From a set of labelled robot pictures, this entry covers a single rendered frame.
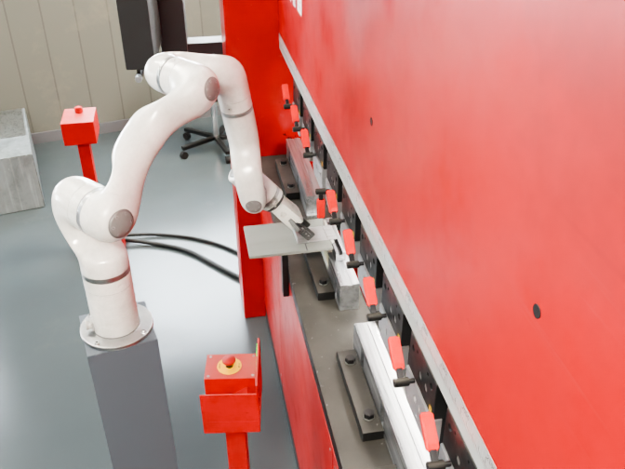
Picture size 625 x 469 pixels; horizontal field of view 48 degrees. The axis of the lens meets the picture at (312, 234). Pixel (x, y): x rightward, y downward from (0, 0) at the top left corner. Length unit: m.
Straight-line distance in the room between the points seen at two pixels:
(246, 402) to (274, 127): 1.37
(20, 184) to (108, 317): 2.84
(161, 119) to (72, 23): 3.65
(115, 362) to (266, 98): 1.43
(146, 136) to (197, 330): 1.87
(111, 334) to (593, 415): 1.37
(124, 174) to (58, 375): 1.83
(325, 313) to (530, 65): 1.43
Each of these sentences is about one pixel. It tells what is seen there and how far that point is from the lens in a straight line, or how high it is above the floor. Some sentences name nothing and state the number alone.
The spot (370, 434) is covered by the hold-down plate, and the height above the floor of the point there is 0.90.
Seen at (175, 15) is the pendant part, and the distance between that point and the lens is 3.39.
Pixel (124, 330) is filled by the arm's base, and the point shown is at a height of 1.03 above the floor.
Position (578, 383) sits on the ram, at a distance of 0.81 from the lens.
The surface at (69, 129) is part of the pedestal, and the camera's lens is 3.78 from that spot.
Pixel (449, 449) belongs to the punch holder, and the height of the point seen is 1.27.
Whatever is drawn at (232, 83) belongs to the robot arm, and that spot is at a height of 1.56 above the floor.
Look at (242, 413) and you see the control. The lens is 2.05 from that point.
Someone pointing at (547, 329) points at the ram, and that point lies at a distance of 0.85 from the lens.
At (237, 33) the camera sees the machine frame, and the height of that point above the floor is 1.41.
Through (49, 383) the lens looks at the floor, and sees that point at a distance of 3.38.
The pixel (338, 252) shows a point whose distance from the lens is 2.19.
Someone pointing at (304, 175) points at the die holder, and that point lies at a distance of 2.69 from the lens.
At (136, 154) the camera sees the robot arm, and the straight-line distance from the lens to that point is 1.74.
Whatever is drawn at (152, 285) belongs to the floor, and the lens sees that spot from 3.83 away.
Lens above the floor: 2.22
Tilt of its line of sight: 32 degrees down
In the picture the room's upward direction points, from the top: straight up
